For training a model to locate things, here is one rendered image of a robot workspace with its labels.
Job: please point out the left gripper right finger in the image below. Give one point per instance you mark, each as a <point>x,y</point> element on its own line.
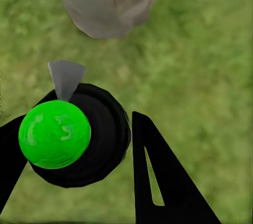
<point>184,203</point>

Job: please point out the pesticide atomizer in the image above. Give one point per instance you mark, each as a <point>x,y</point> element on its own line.
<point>78,134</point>

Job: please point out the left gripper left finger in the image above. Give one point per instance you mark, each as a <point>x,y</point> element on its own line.
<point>12,160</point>

